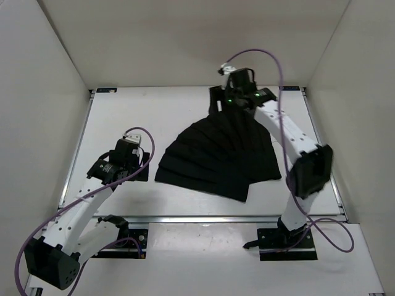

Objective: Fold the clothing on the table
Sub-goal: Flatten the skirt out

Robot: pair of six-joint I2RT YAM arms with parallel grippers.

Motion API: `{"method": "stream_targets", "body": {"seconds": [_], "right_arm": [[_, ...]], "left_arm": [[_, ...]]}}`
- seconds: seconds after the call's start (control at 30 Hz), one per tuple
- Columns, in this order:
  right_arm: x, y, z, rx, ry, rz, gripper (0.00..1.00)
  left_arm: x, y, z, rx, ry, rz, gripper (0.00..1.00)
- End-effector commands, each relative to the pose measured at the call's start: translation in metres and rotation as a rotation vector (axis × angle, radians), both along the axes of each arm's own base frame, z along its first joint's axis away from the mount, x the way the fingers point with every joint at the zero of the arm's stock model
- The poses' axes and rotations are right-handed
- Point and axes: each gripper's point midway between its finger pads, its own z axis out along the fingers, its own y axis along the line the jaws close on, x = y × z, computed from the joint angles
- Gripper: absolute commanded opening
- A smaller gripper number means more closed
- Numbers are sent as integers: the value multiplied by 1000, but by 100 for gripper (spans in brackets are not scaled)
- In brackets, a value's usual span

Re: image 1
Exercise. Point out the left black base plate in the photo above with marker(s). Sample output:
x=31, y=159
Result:
x=132, y=244

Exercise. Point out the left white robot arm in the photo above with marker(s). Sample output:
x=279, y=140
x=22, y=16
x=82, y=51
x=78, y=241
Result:
x=59, y=253

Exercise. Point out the black pleated skirt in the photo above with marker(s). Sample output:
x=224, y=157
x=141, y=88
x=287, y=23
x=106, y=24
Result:
x=223, y=153

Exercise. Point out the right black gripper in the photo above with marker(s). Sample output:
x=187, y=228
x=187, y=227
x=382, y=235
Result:
x=217, y=95

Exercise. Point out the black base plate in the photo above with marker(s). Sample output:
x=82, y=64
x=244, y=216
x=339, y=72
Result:
x=132, y=244
x=269, y=240

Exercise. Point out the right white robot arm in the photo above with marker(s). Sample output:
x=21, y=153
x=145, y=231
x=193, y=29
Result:
x=308, y=164

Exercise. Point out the blue corner label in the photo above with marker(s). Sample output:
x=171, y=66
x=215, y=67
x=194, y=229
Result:
x=291, y=88
x=106, y=90

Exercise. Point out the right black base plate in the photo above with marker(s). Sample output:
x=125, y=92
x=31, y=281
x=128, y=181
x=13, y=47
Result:
x=269, y=240

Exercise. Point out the left blue corner label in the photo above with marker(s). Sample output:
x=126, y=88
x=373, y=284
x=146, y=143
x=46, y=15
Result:
x=106, y=90

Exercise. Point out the right blue corner label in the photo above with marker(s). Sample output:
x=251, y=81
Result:
x=291, y=88

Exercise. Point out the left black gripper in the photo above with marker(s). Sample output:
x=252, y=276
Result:
x=144, y=174

